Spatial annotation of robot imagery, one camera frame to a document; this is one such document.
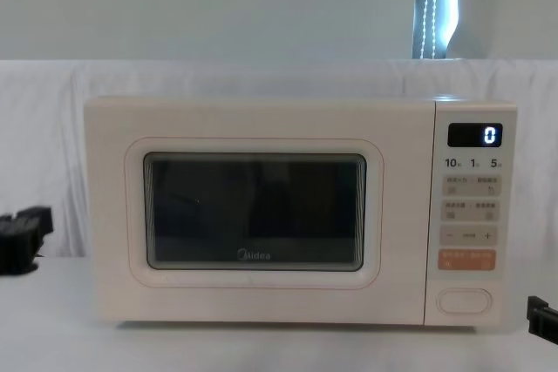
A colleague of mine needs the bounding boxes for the oven control panel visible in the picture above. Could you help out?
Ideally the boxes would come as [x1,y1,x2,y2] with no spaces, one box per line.
[424,100,519,328]

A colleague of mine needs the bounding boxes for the cream microwave oven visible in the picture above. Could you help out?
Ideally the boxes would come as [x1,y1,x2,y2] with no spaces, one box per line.
[82,94,519,330]

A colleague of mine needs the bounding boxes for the white table cloth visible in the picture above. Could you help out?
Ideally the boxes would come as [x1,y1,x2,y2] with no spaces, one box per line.
[0,57,558,372]

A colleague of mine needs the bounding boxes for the white curtain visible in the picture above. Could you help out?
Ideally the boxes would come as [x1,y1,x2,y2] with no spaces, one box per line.
[0,0,558,63]

